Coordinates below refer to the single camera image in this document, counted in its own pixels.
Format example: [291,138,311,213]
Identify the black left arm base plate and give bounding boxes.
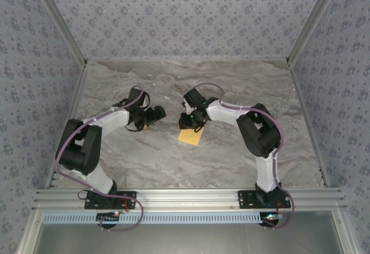
[84,190,137,210]

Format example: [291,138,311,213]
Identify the left small adapter board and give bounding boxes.
[97,211,121,223]

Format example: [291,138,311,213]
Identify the aluminium right side rail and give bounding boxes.
[286,58,332,189]

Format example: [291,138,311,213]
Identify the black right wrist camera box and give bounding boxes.
[182,87,208,113]

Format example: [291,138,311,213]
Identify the right small adapter board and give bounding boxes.
[261,212,286,223]

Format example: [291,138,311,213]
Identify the yellow square paper sheet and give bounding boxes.
[178,127,204,145]

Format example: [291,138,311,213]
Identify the small adapter board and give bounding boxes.
[261,212,286,223]
[97,211,121,223]

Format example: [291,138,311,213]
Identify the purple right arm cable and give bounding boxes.
[196,82,295,230]

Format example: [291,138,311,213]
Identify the grey metal sheet panel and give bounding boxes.
[17,210,357,254]

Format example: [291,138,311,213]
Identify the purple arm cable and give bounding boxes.
[196,82,295,230]
[55,86,145,233]

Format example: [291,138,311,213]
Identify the aluminium corner post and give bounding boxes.
[28,0,88,67]
[285,0,346,65]

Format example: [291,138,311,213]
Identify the aluminium mounting rail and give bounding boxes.
[31,188,347,211]

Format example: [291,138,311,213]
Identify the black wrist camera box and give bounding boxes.
[182,87,208,113]
[128,86,146,106]

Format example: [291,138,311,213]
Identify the aluminium left corner post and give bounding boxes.
[28,0,88,67]

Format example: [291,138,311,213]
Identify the aluminium right corner post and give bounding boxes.
[285,0,346,65]

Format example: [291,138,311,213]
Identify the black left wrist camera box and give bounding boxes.
[128,86,146,106]

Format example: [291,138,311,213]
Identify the pale slotted cable duct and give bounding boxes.
[42,212,265,225]

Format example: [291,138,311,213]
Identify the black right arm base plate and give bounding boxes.
[237,189,291,210]

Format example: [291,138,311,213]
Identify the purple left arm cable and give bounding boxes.
[55,86,145,233]

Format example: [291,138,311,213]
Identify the aluminium left side rail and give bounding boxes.
[45,62,89,190]

